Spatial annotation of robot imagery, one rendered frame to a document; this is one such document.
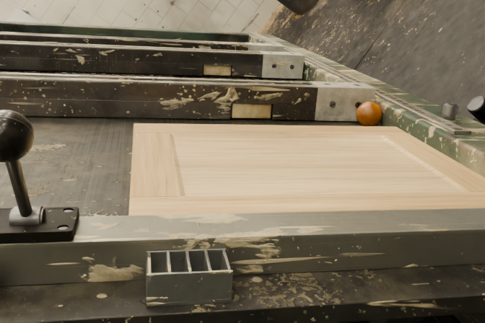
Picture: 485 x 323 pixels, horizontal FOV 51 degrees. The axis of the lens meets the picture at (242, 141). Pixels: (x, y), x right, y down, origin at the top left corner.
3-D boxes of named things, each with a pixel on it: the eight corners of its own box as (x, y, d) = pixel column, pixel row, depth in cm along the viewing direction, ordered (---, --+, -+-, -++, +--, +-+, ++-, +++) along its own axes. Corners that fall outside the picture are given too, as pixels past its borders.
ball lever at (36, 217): (50, 244, 44) (25, 137, 34) (2, 245, 43) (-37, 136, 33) (55, 208, 46) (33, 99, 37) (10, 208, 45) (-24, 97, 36)
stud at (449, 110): (458, 121, 90) (461, 105, 89) (445, 121, 89) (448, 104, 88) (450, 117, 92) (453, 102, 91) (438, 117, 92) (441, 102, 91)
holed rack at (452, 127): (470, 134, 82) (471, 130, 81) (454, 134, 81) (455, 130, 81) (255, 33, 236) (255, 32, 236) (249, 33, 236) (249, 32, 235)
